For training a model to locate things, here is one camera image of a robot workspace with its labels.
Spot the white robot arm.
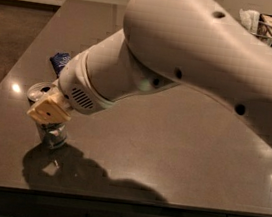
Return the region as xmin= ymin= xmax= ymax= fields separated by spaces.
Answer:
xmin=27 ymin=0 xmax=272 ymax=148

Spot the small blue snack packet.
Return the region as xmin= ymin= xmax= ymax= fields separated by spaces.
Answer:
xmin=49 ymin=52 xmax=71 ymax=76

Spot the silver blue redbull can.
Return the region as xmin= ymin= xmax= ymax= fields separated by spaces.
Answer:
xmin=27 ymin=82 xmax=72 ymax=149

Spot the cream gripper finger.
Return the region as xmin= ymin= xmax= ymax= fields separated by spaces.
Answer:
xmin=43 ymin=86 xmax=66 ymax=104
xmin=27 ymin=97 xmax=71 ymax=125

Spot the white napkin in cup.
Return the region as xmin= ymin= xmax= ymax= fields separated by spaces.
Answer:
xmin=239 ymin=9 xmax=260 ymax=33

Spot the metal mesh cup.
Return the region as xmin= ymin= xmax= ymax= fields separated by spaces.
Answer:
xmin=253 ymin=21 xmax=272 ymax=46

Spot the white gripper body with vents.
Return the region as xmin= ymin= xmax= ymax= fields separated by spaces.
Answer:
xmin=58 ymin=51 xmax=113 ymax=115

